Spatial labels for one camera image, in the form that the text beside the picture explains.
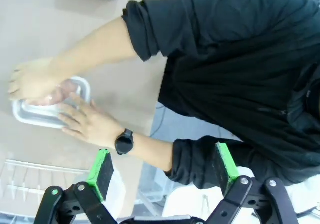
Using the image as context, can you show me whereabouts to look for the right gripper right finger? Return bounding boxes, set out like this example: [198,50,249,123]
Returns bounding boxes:
[207,141,300,224]

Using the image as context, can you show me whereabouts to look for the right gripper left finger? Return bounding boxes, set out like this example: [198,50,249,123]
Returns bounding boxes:
[34,147,118,224]

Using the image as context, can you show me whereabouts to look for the clear plastic container lid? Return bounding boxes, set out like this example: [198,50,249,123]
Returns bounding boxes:
[21,77,85,121]

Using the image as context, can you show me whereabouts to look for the steel rectangular food container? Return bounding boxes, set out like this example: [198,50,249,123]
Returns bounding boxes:
[11,75,91,129]

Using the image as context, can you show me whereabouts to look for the person's right forearm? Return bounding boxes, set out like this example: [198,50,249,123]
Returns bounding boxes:
[49,16,141,77]

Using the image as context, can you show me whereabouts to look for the person's left forearm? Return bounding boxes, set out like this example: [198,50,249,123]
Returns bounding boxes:
[129,133,176,172]

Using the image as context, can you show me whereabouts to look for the person's left hand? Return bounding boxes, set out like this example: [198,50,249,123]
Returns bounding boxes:
[57,93,126,149]

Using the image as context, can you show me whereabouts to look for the person's right hand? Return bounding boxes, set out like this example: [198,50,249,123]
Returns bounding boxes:
[7,57,77,107]

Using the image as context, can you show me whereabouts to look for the black wrist watch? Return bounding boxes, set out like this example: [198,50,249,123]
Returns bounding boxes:
[114,128,135,156]

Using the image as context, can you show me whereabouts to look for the person in black sweater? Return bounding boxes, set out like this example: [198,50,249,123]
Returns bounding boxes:
[122,0,320,192]

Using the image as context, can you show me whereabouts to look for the metal wire dish rack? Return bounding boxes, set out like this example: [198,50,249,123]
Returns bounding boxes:
[0,158,85,204]

